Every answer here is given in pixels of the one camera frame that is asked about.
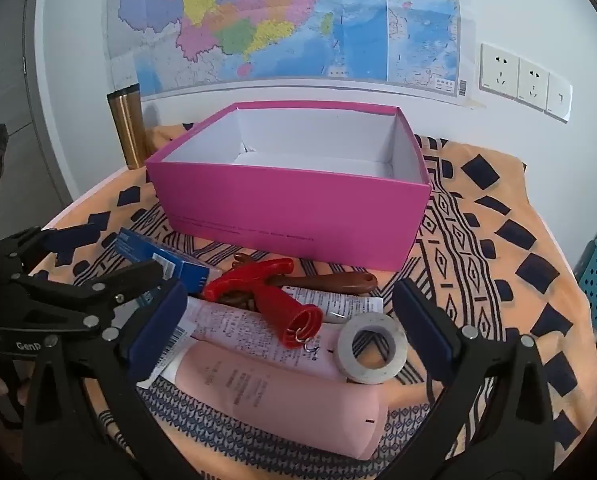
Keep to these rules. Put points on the white barcoded packet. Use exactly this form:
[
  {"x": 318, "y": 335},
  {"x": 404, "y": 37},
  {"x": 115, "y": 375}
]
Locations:
[{"x": 176, "y": 342}]

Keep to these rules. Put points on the red plastic hook tool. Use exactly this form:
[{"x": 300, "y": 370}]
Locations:
[{"x": 268, "y": 292}]

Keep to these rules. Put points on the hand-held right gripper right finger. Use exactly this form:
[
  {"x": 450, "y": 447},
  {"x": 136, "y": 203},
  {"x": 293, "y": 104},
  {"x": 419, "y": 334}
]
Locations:
[{"x": 423, "y": 332}]

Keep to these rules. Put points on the printed paper leaflet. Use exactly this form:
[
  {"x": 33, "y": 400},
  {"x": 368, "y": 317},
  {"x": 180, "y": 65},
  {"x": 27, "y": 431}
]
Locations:
[{"x": 243, "y": 330}]

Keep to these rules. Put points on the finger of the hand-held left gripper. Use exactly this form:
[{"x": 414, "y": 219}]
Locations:
[
  {"x": 33, "y": 245},
  {"x": 78, "y": 295}
]

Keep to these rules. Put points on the grey door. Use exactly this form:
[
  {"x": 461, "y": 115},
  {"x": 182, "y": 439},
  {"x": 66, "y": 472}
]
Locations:
[{"x": 13, "y": 85}]

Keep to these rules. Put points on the colourful wall map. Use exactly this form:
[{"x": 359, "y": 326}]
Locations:
[{"x": 278, "y": 20}]

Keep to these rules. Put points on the white cream tube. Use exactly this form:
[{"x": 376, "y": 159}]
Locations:
[{"x": 343, "y": 305}]

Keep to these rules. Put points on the pink cardboard box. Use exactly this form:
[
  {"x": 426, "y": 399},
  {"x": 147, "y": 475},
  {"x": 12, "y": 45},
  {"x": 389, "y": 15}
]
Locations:
[{"x": 288, "y": 210}]

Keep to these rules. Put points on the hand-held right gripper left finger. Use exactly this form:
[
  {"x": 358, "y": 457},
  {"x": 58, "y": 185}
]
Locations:
[{"x": 158, "y": 332}]

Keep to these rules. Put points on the brown wooden massage tool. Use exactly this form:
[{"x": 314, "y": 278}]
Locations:
[{"x": 328, "y": 280}]

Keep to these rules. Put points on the white tape roll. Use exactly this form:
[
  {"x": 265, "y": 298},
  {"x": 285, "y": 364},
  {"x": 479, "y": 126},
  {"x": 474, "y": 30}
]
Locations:
[{"x": 348, "y": 355}]

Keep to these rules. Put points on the blue and white medicine box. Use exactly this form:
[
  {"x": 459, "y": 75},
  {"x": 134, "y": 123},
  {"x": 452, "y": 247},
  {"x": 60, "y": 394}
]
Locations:
[{"x": 148, "y": 252}]

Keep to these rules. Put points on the gold metal thermos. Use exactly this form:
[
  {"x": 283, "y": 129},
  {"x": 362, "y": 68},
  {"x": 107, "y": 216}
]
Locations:
[{"x": 127, "y": 125}]

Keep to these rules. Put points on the large pink tube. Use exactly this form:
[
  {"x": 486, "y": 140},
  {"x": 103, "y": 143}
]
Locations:
[{"x": 278, "y": 400}]

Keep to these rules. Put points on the white wall socket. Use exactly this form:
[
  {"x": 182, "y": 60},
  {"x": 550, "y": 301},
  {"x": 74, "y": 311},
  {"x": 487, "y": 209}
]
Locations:
[
  {"x": 499, "y": 71},
  {"x": 533, "y": 85}
]

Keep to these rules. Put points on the orange patterned blanket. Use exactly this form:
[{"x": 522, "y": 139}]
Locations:
[{"x": 503, "y": 270}]

